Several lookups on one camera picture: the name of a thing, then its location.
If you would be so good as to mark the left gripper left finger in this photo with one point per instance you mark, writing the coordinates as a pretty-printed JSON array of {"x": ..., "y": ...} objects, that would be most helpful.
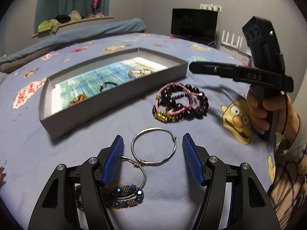
[{"x": 56, "y": 207}]

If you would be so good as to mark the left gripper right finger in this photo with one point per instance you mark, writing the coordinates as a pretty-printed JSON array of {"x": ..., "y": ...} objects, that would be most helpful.
[{"x": 250, "y": 205}]

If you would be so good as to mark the silver bangle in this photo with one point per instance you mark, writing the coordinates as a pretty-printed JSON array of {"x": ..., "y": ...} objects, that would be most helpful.
[
  {"x": 154, "y": 146},
  {"x": 131, "y": 177}
]

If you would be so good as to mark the right forearm patterned sleeve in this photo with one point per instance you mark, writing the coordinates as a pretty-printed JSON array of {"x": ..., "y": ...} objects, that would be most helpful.
[{"x": 288, "y": 191}]

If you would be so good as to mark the white wifi router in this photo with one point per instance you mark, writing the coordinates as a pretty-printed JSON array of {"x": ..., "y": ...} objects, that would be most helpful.
[{"x": 233, "y": 42}]

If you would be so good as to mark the black monitor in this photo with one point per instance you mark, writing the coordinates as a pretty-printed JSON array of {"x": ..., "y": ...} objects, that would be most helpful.
[{"x": 194, "y": 23}]

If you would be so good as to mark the grey cardboard tray box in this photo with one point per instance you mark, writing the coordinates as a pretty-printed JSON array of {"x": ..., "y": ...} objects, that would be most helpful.
[{"x": 75, "y": 115}]

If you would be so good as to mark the printed paper sheet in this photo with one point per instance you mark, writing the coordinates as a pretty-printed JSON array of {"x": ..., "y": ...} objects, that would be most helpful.
[{"x": 91, "y": 83}]

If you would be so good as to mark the blue folded blanket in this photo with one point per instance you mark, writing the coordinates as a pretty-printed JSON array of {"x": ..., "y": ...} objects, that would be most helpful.
[{"x": 16, "y": 60}]

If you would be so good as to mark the wooden window sill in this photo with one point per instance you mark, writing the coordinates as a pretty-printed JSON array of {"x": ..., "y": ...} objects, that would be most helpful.
[{"x": 60, "y": 25}]

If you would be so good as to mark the green cloth on sill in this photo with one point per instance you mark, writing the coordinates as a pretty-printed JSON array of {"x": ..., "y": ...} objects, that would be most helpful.
[{"x": 47, "y": 25}]

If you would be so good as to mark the pink balloon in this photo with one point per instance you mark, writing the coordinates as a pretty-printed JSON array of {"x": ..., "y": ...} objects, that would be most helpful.
[{"x": 95, "y": 5}]

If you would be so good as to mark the black cloth on sill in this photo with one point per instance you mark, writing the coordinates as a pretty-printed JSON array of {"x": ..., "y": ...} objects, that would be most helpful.
[{"x": 63, "y": 19}]

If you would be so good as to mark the beige cloth on sill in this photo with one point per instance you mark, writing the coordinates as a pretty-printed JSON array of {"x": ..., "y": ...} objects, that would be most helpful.
[{"x": 75, "y": 16}]

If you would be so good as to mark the white wall hook rack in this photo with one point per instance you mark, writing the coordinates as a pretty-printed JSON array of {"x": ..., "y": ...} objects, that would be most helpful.
[{"x": 211, "y": 7}]

